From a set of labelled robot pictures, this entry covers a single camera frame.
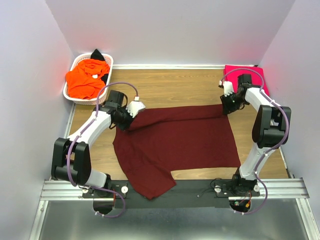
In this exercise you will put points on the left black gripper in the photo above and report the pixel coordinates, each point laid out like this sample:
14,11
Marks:
127,125

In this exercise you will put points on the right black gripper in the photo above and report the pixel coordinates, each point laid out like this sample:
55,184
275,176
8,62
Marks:
227,108

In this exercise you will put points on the maroon t shirt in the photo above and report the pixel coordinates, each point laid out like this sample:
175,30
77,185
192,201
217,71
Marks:
163,140

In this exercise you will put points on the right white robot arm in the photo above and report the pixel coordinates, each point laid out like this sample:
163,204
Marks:
270,129

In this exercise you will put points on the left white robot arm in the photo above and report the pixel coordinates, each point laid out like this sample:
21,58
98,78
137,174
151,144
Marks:
74,151

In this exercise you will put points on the folded pink t shirt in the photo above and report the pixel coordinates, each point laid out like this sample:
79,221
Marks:
233,72

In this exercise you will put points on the orange t shirt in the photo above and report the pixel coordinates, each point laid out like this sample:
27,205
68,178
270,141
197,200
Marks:
85,80

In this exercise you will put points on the white laundry basket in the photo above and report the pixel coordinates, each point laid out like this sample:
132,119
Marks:
89,102

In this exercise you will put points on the black t shirt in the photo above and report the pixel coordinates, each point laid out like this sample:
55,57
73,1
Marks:
96,55

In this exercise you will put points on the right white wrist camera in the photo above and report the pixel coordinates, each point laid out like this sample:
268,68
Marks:
227,88

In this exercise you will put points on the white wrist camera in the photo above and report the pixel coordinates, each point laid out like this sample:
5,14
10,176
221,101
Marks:
135,107
227,88

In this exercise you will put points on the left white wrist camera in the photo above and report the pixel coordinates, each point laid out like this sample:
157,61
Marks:
135,107

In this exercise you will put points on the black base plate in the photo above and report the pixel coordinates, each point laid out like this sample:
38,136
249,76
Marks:
218,193

